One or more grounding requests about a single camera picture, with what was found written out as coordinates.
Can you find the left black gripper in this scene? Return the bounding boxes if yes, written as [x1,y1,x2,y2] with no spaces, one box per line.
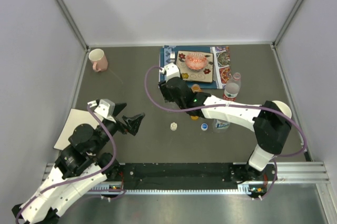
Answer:
[92,102,145,154]

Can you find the orange juice bottle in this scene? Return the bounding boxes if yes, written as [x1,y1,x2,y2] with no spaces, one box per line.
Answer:
[191,84,202,93]

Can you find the cream ridged bottle cap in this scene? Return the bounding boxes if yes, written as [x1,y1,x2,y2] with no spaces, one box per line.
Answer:
[170,122,177,131]

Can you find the blue white bottle cap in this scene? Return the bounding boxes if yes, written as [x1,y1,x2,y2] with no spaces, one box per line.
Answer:
[201,123,209,131]

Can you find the blue cap water bottle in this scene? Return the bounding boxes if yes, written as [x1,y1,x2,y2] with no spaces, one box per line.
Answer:
[213,119,230,133]

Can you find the red label water bottle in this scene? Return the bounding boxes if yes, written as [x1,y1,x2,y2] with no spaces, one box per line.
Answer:
[223,72,241,101]

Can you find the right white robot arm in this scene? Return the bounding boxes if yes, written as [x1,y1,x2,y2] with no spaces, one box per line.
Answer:
[158,77,292,180]

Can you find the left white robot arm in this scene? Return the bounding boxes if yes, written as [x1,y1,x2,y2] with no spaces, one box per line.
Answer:
[12,99,145,223]

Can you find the square floral plate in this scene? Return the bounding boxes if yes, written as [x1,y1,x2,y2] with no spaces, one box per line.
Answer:
[175,51,214,83]

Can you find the silver fork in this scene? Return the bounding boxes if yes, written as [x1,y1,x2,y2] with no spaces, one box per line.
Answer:
[170,52,176,63]

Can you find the red patterned bowl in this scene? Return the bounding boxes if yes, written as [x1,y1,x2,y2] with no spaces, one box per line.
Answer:
[185,52,208,71]

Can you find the blue patterned placemat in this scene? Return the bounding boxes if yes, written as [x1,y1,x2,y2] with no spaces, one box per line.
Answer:
[160,45,217,89]

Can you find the white notebook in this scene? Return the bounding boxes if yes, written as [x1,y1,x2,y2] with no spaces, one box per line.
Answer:
[53,109,98,151]

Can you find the pink mug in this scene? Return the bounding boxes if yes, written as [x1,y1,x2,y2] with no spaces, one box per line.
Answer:
[88,48,108,72]

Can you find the white paper cup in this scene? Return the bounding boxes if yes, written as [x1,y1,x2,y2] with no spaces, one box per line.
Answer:
[272,100,292,119]

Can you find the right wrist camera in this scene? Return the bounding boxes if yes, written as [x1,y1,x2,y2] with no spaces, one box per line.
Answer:
[159,63,181,82]

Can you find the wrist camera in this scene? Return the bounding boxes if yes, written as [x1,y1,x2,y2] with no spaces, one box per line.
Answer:
[87,99,116,122]
[159,63,181,82]

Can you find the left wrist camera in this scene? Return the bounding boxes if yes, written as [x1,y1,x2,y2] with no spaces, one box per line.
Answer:
[87,99,116,122]

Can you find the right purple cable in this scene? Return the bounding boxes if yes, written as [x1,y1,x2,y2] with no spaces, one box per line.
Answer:
[145,65,308,198]

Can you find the purple cable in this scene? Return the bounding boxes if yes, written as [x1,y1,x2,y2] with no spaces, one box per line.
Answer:
[15,101,118,224]
[145,65,308,198]

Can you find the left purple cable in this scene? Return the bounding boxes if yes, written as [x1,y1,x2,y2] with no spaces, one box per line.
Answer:
[15,101,118,224]

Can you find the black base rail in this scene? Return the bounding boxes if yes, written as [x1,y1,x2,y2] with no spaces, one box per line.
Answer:
[120,163,248,190]

